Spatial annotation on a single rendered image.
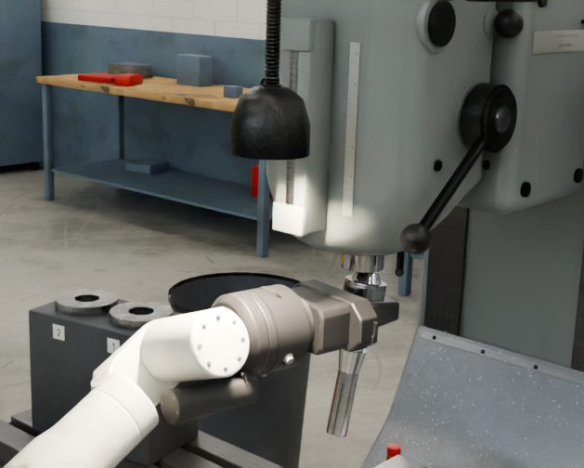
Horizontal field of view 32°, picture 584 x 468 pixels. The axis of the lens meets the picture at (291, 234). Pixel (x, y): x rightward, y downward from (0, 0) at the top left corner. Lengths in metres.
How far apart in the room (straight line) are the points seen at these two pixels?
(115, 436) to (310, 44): 0.40
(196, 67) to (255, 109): 5.99
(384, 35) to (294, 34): 0.09
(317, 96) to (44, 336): 0.67
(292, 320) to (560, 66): 0.42
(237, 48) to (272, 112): 6.16
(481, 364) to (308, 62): 0.66
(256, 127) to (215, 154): 6.38
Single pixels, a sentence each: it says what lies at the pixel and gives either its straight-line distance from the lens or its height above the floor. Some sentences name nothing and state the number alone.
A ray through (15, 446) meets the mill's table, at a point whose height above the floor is 0.93.
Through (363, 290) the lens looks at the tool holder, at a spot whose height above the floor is 1.26.
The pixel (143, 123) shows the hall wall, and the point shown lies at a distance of 7.81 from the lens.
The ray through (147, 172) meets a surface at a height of 0.24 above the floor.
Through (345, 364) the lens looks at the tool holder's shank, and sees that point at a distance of 1.15.
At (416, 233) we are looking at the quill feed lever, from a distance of 0.96.
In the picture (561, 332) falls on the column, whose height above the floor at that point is 1.13.
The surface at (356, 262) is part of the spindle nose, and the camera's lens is 1.10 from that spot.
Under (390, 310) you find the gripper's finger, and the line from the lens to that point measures 1.13.
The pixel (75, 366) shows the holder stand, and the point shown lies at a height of 1.05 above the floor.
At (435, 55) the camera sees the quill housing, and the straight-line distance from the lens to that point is 1.01.
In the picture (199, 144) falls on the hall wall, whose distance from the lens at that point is 7.38.
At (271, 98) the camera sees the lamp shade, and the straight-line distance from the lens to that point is 0.89.
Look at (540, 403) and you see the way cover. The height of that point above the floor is 1.03.
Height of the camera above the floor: 1.58
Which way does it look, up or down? 14 degrees down
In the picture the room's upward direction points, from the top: 2 degrees clockwise
